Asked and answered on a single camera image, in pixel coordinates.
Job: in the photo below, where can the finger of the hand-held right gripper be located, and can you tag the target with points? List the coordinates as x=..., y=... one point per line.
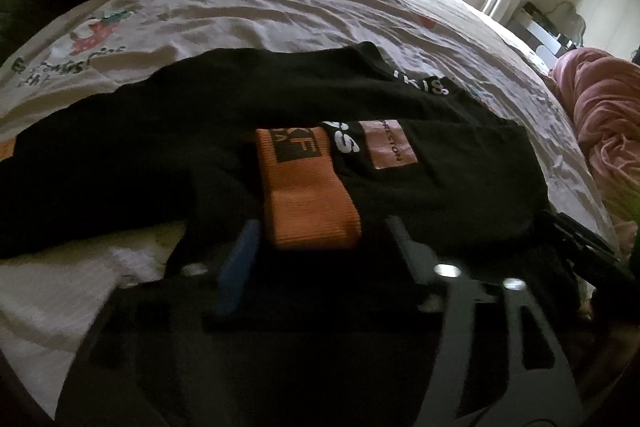
x=575, y=239

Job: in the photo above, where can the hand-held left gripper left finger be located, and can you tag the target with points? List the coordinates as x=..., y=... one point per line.
x=239, y=268

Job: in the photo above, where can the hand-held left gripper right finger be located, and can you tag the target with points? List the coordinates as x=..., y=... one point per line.
x=407, y=252

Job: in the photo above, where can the black sweatshirt with orange cuffs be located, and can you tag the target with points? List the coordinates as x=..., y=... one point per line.
x=150, y=147

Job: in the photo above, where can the pink crumpled blanket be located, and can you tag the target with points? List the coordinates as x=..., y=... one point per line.
x=607, y=117

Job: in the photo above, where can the floral white bed sheet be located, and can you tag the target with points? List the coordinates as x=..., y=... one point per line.
x=300, y=12

